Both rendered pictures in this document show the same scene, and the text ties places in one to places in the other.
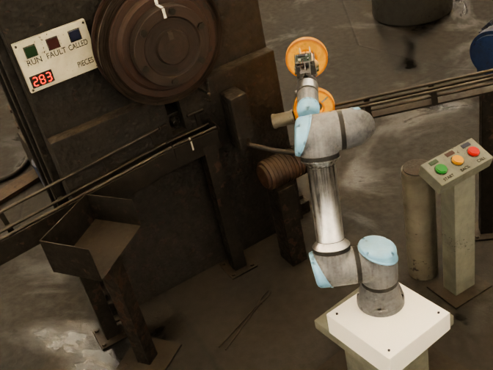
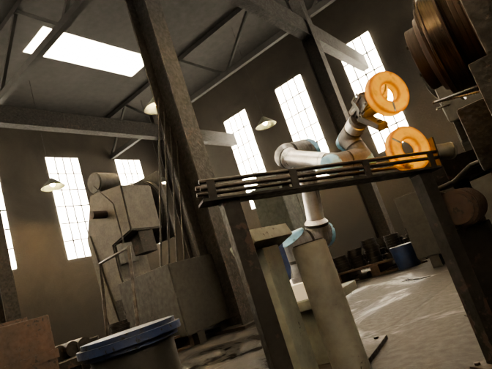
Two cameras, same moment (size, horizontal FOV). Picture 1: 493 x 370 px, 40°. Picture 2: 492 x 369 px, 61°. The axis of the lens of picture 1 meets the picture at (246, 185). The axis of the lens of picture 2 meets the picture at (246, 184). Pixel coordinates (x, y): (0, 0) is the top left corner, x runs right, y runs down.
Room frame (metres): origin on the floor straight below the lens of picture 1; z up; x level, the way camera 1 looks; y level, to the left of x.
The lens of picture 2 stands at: (3.19, -1.51, 0.48)
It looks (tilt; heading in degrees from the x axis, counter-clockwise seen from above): 12 degrees up; 148
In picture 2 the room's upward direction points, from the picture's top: 18 degrees counter-clockwise
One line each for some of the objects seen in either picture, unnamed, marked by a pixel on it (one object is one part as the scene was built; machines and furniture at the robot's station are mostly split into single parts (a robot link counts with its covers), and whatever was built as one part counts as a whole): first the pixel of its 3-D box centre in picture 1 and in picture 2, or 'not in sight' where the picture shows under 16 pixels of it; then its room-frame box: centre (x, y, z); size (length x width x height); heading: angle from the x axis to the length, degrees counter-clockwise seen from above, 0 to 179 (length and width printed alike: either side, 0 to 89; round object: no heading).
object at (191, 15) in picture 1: (170, 45); (424, 58); (2.21, 0.15, 1.11); 0.28 x 0.06 x 0.28; 113
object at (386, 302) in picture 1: (379, 289); (304, 268); (1.55, -0.34, 0.43); 0.15 x 0.15 x 0.10
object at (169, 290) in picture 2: not in sight; (193, 296); (-1.45, 0.21, 0.43); 1.23 x 0.93 x 0.87; 111
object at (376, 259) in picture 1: (375, 260); (296, 244); (1.55, -0.34, 0.54); 0.13 x 0.12 x 0.14; 85
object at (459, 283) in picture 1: (458, 226); (284, 315); (1.89, -0.73, 0.31); 0.24 x 0.16 x 0.62; 113
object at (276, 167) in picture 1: (292, 205); (487, 264); (2.31, -0.17, 0.27); 0.22 x 0.13 x 0.53; 113
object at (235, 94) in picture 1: (238, 118); (486, 135); (2.40, -0.03, 0.68); 0.11 x 0.08 x 0.24; 23
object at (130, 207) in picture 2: not in sight; (137, 248); (-3.55, 0.29, 1.42); 1.43 x 1.22 x 2.85; 28
